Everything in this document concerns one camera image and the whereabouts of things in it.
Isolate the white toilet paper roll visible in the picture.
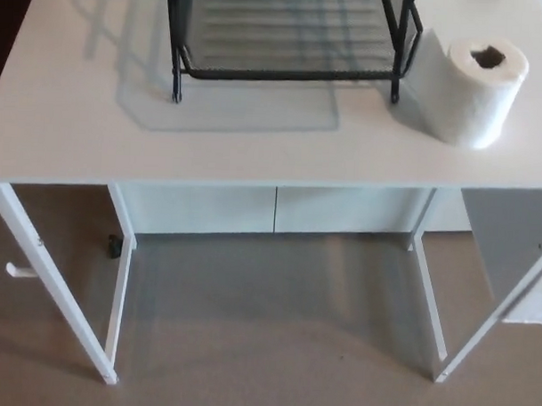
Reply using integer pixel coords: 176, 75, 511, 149
391, 27, 531, 153

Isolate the black mesh file tray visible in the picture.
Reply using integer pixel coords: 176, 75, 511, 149
160, 0, 425, 114

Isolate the white desk side hook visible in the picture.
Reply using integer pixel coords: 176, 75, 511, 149
4, 262, 42, 280

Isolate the white desk leg frame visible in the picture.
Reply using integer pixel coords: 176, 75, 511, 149
402, 184, 542, 388
0, 178, 142, 386

